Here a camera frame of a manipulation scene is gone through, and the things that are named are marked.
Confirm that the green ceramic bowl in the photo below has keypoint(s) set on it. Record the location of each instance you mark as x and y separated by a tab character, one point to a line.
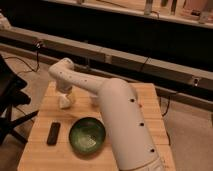
87	135

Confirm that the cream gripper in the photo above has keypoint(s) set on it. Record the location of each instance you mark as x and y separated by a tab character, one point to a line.
71	97

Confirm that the black remote control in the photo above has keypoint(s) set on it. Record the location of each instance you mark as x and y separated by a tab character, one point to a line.
53	133

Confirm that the white sponge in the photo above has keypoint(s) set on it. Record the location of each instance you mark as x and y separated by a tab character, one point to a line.
64	102

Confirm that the black office chair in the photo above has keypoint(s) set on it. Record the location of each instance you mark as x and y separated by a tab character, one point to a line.
11	95

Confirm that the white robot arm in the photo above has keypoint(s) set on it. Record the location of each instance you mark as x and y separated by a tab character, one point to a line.
130	138

